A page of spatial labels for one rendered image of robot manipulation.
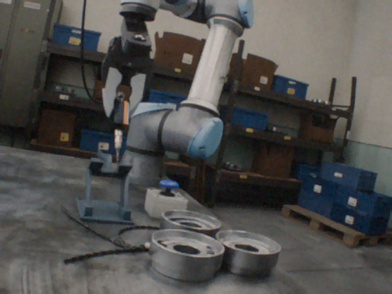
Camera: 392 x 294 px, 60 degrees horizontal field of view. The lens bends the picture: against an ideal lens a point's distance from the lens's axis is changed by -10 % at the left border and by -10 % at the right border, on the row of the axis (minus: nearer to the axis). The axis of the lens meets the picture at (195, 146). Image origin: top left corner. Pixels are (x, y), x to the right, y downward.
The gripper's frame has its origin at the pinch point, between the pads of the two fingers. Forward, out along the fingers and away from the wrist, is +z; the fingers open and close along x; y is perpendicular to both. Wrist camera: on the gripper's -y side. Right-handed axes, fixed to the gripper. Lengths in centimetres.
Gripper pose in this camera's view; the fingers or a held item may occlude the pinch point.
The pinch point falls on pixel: (119, 112)
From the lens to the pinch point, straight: 70.1
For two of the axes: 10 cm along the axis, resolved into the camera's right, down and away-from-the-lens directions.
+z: -1.9, 9.8, 0.8
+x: -9.1, -1.4, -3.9
